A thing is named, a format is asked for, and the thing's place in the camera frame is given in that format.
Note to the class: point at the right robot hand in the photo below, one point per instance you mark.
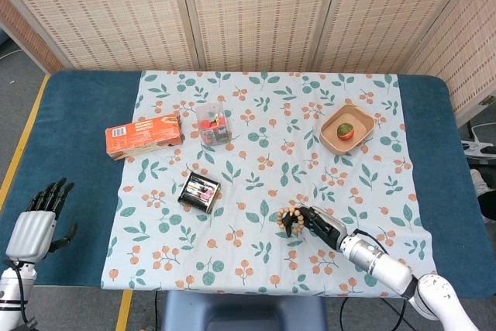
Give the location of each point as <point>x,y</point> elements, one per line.
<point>317,222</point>

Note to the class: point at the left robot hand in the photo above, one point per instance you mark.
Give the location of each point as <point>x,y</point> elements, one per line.
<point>33,230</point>

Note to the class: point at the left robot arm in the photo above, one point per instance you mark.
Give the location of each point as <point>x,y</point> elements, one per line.
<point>13,292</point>

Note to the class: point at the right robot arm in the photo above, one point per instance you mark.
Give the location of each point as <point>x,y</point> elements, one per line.
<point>391,269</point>

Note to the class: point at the blue table mat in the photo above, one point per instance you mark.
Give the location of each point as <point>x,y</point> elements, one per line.
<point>69,176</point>

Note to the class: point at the floral tablecloth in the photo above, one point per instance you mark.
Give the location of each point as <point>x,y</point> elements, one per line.
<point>263,176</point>

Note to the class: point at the green orange ball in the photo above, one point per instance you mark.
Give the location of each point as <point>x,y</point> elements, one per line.
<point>344,132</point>

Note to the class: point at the wooden square tray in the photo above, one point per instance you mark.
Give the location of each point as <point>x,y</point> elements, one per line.
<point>346,128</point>

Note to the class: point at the blue-grey chair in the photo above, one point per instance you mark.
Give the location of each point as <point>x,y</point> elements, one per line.
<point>242,312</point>

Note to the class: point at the black battery pack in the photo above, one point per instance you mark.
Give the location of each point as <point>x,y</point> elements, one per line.
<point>199,192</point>

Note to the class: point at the clear plastic box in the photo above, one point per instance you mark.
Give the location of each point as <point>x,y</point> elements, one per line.
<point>214,125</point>

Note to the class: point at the orange cardboard box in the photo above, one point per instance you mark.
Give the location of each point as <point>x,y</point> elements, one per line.
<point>143,136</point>

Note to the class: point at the bamboo folding screen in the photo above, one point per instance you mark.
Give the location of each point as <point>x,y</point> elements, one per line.
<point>248,13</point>

